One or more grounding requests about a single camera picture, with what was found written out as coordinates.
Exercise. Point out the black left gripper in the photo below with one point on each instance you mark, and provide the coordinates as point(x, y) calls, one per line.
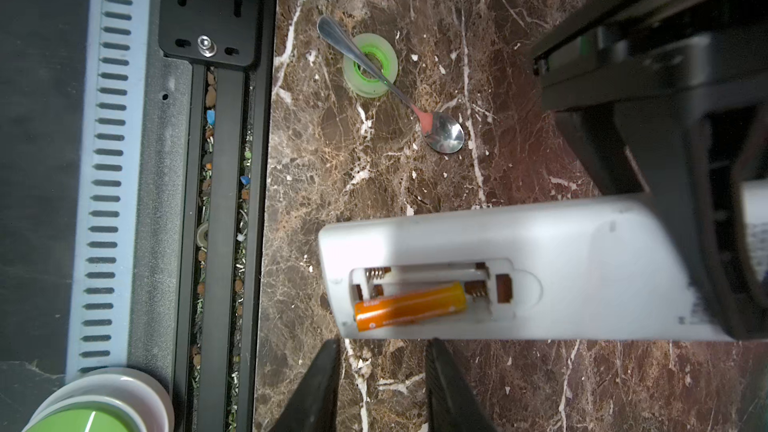
point(670, 97)

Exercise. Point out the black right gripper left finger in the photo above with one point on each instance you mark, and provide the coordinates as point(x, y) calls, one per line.
point(313, 405)

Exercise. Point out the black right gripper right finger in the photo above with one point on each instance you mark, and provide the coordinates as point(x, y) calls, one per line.
point(451, 403)

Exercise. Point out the orange battery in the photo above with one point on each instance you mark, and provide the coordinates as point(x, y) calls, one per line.
point(411, 307)

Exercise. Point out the white remote control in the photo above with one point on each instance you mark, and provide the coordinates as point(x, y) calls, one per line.
point(597, 269)

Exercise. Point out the green push button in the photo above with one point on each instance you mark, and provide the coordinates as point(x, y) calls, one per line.
point(108, 399)

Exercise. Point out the small silver ball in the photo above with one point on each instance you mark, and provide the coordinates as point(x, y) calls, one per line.
point(439, 130)

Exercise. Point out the white slotted cable duct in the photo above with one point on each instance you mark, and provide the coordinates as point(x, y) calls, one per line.
point(104, 245)

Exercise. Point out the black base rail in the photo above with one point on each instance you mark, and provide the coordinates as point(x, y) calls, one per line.
point(229, 46)

